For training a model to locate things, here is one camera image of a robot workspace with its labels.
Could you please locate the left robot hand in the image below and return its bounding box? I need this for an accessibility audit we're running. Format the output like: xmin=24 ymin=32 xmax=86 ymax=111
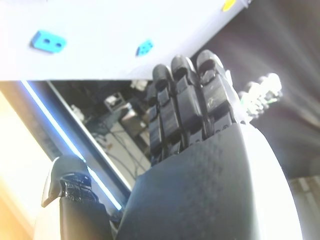
xmin=41 ymin=49 xmax=305 ymax=240

